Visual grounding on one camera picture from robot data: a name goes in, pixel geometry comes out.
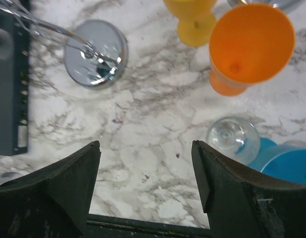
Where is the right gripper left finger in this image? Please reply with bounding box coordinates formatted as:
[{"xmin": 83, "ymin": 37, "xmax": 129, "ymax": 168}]
[{"xmin": 0, "ymin": 141, "xmax": 101, "ymax": 238}]

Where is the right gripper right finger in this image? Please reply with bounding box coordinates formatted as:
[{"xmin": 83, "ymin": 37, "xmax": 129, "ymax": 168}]
[{"xmin": 191, "ymin": 140, "xmax": 306, "ymax": 238}]

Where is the chrome swirl wine glass rack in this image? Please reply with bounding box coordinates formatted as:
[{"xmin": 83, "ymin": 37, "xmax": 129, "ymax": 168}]
[{"xmin": 0, "ymin": 0, "xmax": 129, "ymax": 87}]

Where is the dark grey box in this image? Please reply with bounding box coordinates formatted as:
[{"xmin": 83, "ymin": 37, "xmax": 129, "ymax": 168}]
[{"xmin": 0, "ymin": 0, "xmax": 31, "ymax": 156}]

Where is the clear wine glass far left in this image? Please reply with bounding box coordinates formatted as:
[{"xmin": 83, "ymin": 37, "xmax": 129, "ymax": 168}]
[{"xmin": 0, "ymin": 172, "xmax": 22, "ymax": 185}]

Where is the blue plastic wine glass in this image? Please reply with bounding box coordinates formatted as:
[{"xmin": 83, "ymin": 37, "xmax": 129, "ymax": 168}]
[{"xmin": 247, "ymin": 137, "xmax": 306, "ymax": 185}]

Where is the clear wine glass near blue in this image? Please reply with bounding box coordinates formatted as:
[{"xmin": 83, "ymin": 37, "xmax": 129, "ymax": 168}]
[{"xmin": 205, "ymin": 116, "xmax": 260, "ymax": 165}]

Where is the orange plastic wine glass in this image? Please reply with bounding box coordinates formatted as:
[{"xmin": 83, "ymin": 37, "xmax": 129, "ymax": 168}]
[{"xmin": 209, "ymin": 3, "xmax": 296, "ymax": 96}]

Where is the yellow plastic wine glass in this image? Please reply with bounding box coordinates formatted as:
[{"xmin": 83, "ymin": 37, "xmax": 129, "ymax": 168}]
[{"xmin": 163, "ymin": 0, "xmax": 217, "ymax": 47}]

